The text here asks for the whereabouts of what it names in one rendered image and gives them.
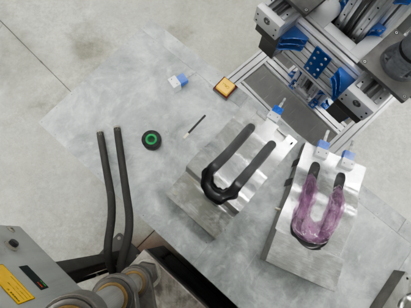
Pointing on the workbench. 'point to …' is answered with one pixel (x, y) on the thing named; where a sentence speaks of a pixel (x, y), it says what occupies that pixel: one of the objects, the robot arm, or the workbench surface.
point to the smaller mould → (394, 292)
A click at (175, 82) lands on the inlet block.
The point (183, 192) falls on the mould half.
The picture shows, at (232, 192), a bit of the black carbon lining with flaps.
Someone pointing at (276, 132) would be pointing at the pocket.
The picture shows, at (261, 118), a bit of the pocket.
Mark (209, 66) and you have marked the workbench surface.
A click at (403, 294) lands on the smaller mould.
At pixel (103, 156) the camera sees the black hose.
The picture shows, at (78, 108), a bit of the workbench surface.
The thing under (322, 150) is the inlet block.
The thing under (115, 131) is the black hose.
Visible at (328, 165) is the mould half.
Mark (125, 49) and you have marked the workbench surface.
